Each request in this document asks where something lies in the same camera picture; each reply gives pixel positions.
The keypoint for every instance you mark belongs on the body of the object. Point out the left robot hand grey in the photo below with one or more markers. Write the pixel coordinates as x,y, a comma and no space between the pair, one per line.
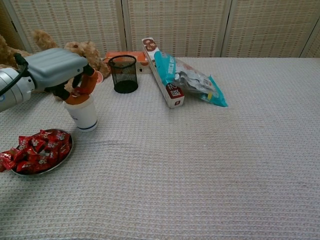
55,67

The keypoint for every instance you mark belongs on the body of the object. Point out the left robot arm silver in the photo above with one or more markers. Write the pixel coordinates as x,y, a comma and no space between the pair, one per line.
12,87

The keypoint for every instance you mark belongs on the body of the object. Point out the white paper cup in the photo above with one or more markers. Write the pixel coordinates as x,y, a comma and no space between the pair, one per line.
86,117

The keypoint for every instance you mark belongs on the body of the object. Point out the silver metal plate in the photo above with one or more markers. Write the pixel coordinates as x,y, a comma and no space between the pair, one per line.
67,157

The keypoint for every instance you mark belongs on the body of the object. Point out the brown teddy bear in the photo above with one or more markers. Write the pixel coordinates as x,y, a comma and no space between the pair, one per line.
93,53

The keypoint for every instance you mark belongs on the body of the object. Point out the black mesh pen holder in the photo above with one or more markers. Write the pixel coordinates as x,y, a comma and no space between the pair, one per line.
125,75

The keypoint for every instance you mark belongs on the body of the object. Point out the orange cardboard box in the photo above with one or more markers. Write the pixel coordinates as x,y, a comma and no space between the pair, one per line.
140,58

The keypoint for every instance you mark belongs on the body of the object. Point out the long white wrap box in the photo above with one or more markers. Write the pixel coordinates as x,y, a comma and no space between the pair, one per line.
175,98

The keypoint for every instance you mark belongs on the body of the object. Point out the beige woven folding screen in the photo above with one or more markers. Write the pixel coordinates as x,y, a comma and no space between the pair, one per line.
175,25

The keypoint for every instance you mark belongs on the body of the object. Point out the teal snack bag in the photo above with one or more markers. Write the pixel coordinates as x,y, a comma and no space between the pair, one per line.
190,80

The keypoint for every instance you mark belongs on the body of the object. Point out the grey waffle tablecloth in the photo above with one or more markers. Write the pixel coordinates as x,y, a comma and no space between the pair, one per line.
200,162

